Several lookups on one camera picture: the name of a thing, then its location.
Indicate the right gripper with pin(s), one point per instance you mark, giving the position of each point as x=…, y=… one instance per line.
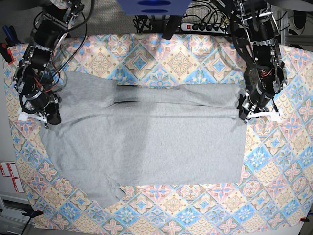
x=43, y=106

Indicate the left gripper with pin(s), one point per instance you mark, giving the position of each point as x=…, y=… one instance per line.
x=252, y=102

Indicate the grey T-shirt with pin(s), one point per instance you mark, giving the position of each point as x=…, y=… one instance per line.
x=113, y=135

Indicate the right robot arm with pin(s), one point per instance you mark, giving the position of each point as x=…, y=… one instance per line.
x=36, y=76

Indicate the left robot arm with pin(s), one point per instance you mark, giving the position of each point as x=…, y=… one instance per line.
x=254, y=34

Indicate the red black clamp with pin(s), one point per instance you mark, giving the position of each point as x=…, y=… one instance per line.
x=6, y=53

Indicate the red white labels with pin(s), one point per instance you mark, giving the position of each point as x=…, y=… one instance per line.
x=10, y=180

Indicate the white power strip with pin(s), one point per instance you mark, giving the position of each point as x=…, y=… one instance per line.
x=205, y=28

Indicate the patterned tablecloth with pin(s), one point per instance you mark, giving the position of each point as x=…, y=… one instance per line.
x=275, y=189

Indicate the black orange corner clamp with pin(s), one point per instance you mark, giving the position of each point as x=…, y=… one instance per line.
x=31, y=213

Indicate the black orange right clamp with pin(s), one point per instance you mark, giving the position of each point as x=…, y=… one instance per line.
x=306, y=219

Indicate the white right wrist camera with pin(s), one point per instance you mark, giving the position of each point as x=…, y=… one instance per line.
x=23, y=116

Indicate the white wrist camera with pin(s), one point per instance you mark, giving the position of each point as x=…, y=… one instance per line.
x=23, y=116
x=275, y=116

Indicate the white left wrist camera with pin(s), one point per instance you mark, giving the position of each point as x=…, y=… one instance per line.
x=275, y=116

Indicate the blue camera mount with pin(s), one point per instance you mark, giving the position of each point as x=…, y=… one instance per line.
x=154, y=7

